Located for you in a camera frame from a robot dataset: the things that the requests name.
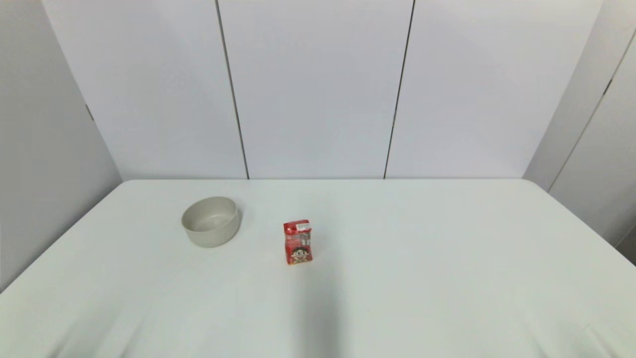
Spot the red milk carton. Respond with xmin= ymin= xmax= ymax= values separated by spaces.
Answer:
xmin=283 ymin=219 xmax=314 ymax=266

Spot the beige round bowl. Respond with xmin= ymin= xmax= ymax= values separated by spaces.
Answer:
xmin=181 ymin=196 xmax=242 ymax=249

